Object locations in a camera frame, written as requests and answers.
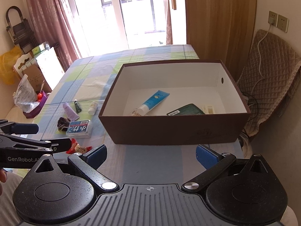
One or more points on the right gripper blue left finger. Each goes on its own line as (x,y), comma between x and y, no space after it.
(86,165)

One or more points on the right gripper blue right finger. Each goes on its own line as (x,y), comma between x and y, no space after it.
(215,165)

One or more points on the red snack packet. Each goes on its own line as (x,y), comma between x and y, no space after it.
(76,148)

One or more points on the blue white tissue pack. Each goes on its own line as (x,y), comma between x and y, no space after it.
(80,129)

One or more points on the brown hair scrunchie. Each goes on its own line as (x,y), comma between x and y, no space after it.
(63,124)

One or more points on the purple tube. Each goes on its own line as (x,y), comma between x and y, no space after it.
(71,114)

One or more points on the cream hair claw clip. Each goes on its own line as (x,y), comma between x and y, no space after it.
(208,109)

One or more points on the dark green small tube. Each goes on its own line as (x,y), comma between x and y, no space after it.
(77,106)

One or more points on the small white pill bottle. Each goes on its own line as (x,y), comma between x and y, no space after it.
(93,108)

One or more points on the dark green package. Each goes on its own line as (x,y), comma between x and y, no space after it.
(189,109)

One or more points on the blue cream tube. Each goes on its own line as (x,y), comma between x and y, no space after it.
(152,102)

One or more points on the person's right hand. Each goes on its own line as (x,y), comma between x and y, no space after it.
(3,179)

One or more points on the purple box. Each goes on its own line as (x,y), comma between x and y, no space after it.
(36,110)

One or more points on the checkered tablecloth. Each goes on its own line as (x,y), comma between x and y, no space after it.
(90,79)

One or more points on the clear plastic bag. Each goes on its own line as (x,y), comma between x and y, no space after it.
(25,97)

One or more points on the red ornament on stick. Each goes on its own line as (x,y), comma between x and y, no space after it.
(40,94)

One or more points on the brown cardboard box white inside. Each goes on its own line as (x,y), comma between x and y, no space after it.
(188,81)

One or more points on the yellow plastic bag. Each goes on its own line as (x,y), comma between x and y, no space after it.
(7,61)

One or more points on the white paper bag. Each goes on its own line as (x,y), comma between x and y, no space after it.
(50,67)

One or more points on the green gift box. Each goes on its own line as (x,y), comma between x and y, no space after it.
(40,48)

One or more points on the black folding step ladder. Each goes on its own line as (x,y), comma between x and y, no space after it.
(21,34)

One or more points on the brown quilted cushion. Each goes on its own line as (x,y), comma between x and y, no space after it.
(269,79)

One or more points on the wooden wardrobe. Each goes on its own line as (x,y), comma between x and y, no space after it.
(221,30)

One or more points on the pink curtain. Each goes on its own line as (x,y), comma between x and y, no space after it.
(52,21)

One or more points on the wall power sockets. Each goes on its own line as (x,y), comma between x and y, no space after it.
(278,21)

